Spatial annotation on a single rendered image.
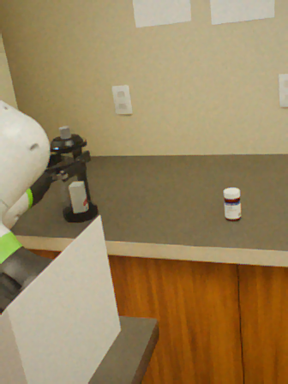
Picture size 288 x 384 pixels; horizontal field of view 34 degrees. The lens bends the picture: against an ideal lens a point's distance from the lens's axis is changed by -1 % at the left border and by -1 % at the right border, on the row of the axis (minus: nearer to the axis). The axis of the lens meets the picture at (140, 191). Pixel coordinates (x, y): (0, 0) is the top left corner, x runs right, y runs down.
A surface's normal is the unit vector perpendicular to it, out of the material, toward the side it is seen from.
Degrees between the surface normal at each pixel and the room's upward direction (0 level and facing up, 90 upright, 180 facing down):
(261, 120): 90
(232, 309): 90
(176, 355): 90
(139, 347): 0
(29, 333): 90
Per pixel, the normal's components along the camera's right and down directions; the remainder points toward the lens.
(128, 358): -0.13, -0.92
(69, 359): 0.92, 0.02
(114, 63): -0.34, 0.39
